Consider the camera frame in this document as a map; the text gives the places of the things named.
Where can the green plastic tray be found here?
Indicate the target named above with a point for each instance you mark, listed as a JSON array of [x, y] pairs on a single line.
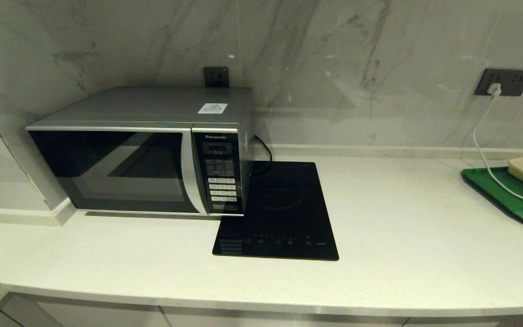
[[515, 211]]

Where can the white power plug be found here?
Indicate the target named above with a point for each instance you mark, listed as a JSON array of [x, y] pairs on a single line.
[[495, 90]]

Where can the white warning sticker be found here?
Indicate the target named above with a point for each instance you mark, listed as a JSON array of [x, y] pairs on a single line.
[[212, 108]]

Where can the wide dark wall outlet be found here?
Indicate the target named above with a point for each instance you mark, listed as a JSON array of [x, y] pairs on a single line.
[[513, 81]]

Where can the black induction cooktop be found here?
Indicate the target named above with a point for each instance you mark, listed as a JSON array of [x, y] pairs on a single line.
[[288, 204]]

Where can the silver microwave oven body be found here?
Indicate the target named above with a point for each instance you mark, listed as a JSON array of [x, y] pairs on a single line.
[[152, 106]]

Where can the small dark wall outlet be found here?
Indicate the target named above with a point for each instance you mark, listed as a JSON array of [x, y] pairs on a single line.
[[216, 77]]

